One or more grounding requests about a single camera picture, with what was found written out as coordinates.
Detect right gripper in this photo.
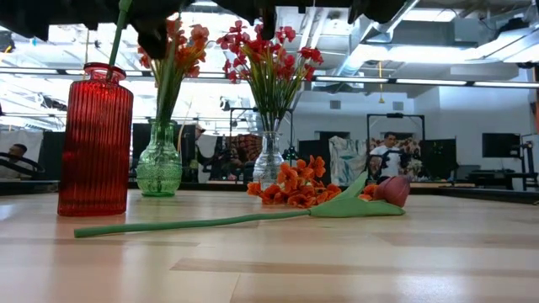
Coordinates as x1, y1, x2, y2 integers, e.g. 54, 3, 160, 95
210, 0, 307, 42

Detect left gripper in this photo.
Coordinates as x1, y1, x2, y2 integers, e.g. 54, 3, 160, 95
125, 0, 189, 61

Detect green flower stems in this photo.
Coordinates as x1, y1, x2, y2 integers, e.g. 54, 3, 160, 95
107, 0, 134, 81

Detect pink-red artificial flower bunch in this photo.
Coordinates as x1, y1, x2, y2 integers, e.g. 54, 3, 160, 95
252, 24, 324, 134
216, 19, 270, 134

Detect green textured glass vase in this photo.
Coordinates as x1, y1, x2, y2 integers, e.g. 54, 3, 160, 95
135, 119, 183, 198

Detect red artificial tulip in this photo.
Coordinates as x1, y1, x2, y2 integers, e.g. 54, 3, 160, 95
73, 174, 412, 239

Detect red ribbed glass vase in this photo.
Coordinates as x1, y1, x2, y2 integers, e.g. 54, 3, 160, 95
57, 62, 135, 218

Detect clear textured glass vase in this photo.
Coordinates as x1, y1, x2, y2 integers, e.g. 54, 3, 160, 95
252, 130, 285, 191

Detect ceiling light tube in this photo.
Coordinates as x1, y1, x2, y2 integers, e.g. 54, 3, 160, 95
395, 77, 467, 87
314, 75, 389, 84
473, 81, 539, 89

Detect red patterned cloth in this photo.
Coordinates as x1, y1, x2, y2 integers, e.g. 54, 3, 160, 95
225, 133, 264, 180

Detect black partition panel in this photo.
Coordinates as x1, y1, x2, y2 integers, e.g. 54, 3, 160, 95
420, 138, 458, 180
35, 130, 67, 181
297, 139, 332, 173

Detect white cloth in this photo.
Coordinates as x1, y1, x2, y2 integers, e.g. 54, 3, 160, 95
328, 135, 370, 186

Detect white curtain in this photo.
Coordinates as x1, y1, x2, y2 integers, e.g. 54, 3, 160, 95
0, 130, 44, 180

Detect floral patterned cloth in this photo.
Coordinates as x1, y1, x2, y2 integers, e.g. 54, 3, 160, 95
369, 137, 422, 174

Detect black computer monitor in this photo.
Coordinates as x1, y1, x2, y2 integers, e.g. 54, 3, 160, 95
482, 132, 522, 159

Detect black desk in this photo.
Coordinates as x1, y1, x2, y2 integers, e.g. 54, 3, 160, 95
462, 167, 539, 191

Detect silver ceiling air duct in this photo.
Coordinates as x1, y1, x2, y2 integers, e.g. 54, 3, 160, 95
334, 12, 422, 81

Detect black background stand frame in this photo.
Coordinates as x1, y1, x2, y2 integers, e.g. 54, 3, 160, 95
366, 112, 426, 178

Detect black camera stand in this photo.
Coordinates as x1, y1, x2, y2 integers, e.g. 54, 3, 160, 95
520, 141, 539, 191

